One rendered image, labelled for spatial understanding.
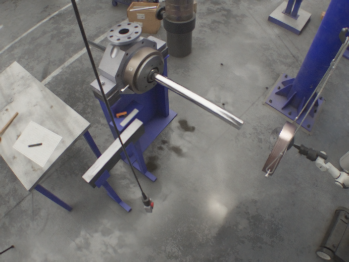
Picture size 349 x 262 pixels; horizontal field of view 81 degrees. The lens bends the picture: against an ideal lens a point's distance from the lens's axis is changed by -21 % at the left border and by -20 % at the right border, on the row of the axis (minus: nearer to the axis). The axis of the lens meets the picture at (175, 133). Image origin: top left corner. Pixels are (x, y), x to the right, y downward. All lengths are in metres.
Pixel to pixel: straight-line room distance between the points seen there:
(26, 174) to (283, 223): 2.47
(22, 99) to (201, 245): 2.26
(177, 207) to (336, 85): 3.09
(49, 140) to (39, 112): 0.35
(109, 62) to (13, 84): 1.31
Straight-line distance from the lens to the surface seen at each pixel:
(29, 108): 2.45
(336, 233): 2.82
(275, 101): 3.37
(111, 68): 1.87
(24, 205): 3.09
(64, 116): 2.18
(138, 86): 1.87
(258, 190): 2.73
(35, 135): 2.21
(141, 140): 2.83
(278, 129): 1.96
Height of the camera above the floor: 2.48
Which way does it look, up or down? 59 degrees down
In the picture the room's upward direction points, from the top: 1 degrees counter-clockwise
